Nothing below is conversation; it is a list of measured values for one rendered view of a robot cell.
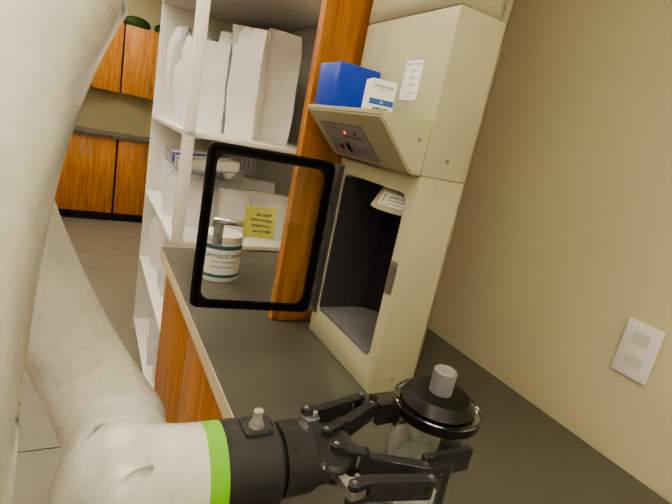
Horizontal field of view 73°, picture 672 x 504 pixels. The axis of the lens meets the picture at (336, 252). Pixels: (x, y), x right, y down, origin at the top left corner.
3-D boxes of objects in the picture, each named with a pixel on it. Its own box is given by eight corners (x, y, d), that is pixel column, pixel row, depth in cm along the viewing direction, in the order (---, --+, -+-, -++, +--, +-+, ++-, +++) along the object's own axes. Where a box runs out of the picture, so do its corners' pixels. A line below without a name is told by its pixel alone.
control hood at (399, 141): (342, 154, 113) (350, 113, 110) (421, 176, 85) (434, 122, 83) (299, 147, 107) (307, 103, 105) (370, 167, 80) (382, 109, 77)
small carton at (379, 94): (383, 115, 93) (390, 85, 91) (391, 115, 88) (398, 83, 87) (360, 110, 92) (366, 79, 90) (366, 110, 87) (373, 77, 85)
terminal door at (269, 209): (307, 312, 121) (337, 162, 111) (188, 307, 110) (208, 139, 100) (307, 311, 122) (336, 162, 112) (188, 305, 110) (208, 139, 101)
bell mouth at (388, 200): (415, 207, 116) (420, 186, 115) (462, 225, 101) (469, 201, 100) (356, 200, 108) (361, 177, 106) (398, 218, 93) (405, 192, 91)
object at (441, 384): (437, 391, 63) (449, 348, 61) (486, 434, 55) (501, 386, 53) (382, 399, 58) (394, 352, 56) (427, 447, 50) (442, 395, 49)
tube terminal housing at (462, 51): (383, 324, 136) (448, 53, 117) (455, 384, 109) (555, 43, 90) (308, 327, 124) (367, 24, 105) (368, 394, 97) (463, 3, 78)
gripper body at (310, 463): (293, 457, 43) (376, 443, 47) (266, 404, 50) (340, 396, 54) (281, 521, 45) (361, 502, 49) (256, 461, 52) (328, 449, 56)
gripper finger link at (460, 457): (422, 453, 51) (426, 457, 50) (469, 444, 54) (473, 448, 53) (416, 475, 51) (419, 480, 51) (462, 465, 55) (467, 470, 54)
